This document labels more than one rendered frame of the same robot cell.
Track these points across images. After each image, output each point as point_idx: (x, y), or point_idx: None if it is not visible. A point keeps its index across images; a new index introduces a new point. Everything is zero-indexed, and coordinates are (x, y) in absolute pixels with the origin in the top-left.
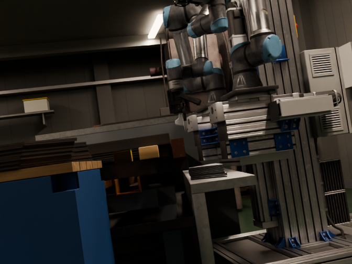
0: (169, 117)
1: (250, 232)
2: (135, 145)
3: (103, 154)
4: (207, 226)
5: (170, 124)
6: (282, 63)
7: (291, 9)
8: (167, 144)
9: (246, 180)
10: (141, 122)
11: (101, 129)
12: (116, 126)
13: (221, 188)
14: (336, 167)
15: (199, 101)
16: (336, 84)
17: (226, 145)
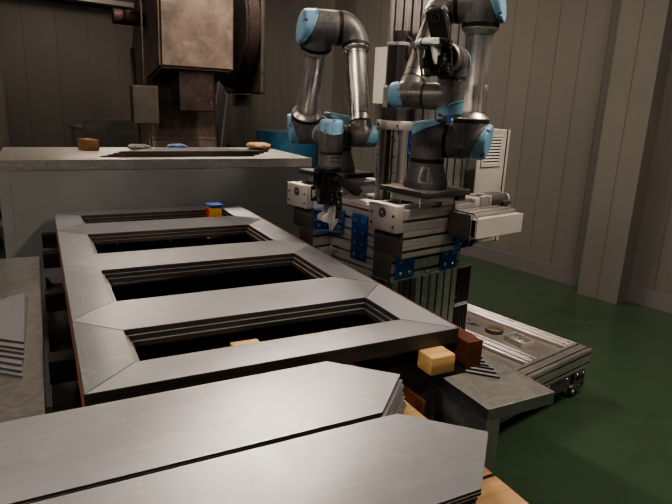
0: (236, 160)
1: None
2: (415, 347)
3: (306, 321)
4: (493, 460)
5: (236, 171)
6: None
7: None
8: None
9: (545, 399)
10: (192, 161)
11: (124, 165)
12: (151, 163)
13: (519, 412)
14: (465, 275)
15: (360, 192)
16: (498, 179)
17: (391, 263)
